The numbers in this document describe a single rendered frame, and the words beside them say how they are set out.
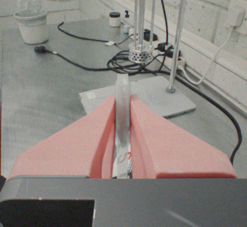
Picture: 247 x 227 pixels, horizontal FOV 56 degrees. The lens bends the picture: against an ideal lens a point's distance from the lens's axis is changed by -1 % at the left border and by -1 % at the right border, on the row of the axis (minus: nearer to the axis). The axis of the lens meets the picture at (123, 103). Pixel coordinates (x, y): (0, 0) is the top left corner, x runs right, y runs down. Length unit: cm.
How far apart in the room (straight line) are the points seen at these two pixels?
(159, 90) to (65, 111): 29
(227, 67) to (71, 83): 49
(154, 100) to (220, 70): 22
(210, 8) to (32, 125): 65
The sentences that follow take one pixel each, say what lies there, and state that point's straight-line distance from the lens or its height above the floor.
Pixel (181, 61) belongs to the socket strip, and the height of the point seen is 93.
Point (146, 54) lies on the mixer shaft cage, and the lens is 59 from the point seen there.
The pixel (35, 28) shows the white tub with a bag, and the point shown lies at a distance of 113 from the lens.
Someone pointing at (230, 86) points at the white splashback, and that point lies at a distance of 75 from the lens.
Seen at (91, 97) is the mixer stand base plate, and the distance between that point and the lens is 70.
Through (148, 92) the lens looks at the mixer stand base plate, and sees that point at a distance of 72.
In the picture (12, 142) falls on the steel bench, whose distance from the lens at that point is 62.
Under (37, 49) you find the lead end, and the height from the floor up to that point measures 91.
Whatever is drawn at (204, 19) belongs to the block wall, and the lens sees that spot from 87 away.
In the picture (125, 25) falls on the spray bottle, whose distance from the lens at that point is 122.
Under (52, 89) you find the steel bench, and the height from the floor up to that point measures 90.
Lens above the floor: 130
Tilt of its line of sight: 36 degrees down
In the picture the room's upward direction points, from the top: straight up
